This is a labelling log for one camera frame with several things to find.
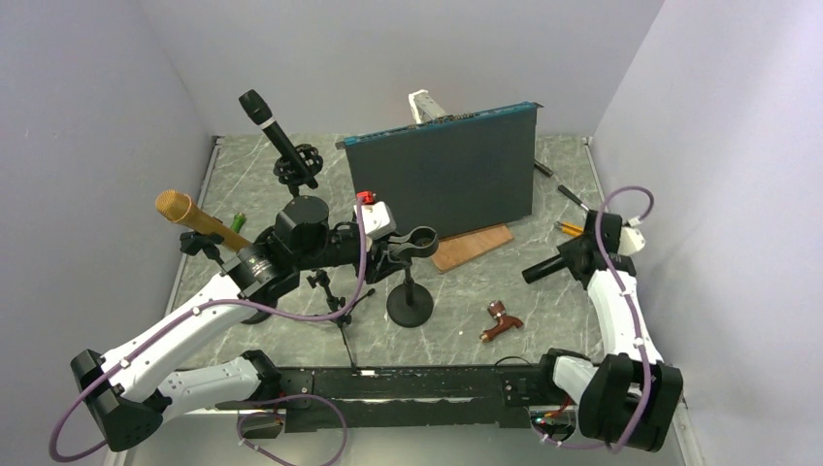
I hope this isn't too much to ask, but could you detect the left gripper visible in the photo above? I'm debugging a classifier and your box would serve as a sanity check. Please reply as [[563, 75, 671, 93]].
[[296, 229, 411, 283]]

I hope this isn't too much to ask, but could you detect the black round base clip stand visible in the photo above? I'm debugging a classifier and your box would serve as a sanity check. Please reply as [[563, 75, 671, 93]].
[[386, 226, 439, 328]]

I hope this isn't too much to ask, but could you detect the black tripod shock mount stand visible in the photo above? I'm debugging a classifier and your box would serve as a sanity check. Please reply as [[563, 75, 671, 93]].
[[307, 269, 376, 372]]

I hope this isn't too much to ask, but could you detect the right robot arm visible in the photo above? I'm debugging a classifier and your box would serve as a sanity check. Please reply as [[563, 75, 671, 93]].
[[534, 210, 683, 452]]

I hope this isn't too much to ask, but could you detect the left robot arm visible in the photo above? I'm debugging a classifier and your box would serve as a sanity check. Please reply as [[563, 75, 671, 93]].
[[71, 192, 414, 451]]

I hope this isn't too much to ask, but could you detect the gold microphone black stand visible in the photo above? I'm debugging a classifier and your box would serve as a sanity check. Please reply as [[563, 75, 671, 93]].
[[179, 230, 280, 326]]

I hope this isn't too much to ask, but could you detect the black microphone white band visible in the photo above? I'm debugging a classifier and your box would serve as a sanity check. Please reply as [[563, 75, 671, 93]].
[[239, 89, 296, 151]]

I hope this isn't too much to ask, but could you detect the yellow utility knife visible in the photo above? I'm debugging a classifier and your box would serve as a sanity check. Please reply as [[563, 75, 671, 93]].
[[554, 221, 584, 237]]

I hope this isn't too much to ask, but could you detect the small black hammer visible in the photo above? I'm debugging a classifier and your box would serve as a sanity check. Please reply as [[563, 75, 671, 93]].
[[557, 184, 590, 212]]

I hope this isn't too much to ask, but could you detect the wooden board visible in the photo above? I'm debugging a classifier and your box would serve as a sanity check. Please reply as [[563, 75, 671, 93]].
[[431, 224, 513, 273]]

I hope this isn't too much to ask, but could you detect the dark grey upright board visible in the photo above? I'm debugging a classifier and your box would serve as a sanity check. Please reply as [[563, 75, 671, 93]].
[[336, 101, 541, 239]]

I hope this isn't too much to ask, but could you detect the green marker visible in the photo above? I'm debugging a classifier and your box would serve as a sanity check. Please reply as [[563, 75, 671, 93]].
[[230, 213, 247, 233]]

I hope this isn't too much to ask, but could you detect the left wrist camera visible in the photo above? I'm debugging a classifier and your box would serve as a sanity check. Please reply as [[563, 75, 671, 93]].
[[356, 190, 397, 240]]

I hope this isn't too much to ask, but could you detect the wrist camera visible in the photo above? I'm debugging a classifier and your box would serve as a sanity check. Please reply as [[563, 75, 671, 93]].
[[618, 217, 646, 256], [356, 190, 397, 240]]

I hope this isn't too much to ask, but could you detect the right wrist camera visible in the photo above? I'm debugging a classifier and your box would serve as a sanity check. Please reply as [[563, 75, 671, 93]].
[[618, 217, 646, 256]]

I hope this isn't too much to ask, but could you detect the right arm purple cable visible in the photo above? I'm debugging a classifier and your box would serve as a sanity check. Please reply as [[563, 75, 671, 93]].
[[537, 185, 657, 454]]

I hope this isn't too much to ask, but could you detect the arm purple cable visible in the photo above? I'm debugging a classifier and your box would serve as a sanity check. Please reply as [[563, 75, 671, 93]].
[[48, 195, 370, 464], [537, 185, 657, 454]]

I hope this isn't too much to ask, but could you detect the black screwdriver handle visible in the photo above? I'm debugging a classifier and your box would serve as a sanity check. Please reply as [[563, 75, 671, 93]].
[[534, 160, 554, 178]]

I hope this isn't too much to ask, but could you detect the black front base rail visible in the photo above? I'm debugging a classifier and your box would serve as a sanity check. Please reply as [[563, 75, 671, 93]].
[[253, 363, 568, 433]]

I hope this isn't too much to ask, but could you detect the white bracket behind board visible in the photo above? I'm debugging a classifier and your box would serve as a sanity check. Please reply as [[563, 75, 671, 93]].
[[408, 89, 448, 124]]

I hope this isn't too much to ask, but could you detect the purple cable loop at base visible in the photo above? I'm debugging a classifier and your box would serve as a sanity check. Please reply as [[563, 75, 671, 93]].
[[236, 389, 352, 466]]

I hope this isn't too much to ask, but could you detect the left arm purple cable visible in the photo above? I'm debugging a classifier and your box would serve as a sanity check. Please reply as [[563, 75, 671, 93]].
[[48, 195, 370, 464]]

